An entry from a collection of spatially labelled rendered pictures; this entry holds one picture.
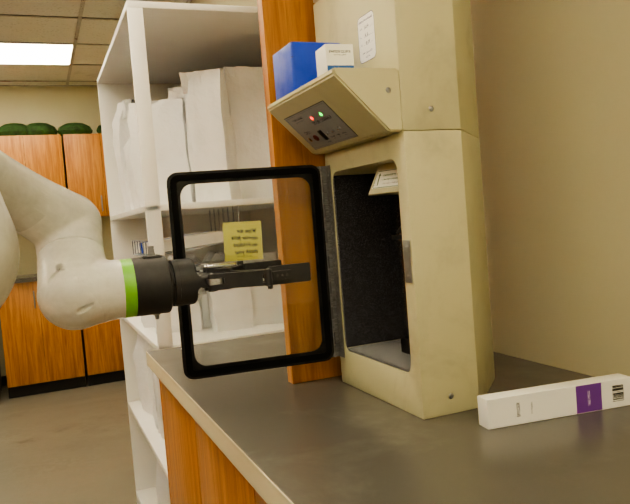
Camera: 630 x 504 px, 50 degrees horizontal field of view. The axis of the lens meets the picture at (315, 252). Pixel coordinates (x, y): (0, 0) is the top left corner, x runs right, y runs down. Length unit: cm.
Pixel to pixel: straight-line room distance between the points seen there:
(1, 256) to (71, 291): 53
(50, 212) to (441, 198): 61
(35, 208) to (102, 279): 14
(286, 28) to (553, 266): 74
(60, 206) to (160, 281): 19
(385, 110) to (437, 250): 24
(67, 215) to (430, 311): 59
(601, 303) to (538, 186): 28
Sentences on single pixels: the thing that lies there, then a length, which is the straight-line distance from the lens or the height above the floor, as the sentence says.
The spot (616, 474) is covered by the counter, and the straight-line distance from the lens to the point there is 95.
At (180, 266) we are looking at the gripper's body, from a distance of 108.
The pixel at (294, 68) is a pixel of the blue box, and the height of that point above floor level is 155.
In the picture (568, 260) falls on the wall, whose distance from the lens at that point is 145.
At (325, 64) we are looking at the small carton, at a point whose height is 154.
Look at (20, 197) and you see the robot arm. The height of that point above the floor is 135.
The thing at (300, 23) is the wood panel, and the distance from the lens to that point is 147.
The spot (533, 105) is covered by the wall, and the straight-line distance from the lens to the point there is 151.
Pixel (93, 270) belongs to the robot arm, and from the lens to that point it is 105.
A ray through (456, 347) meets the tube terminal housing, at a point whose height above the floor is 105.
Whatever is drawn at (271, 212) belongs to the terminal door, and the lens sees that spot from 133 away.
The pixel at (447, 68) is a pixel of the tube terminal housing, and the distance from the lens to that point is 116.
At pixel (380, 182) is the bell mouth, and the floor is 134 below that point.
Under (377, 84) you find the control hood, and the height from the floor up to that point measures 148.
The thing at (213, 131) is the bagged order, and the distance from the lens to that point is 230.
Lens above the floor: 128
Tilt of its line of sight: 3 degrees down
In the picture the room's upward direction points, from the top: 5 degrees counter-clockwise
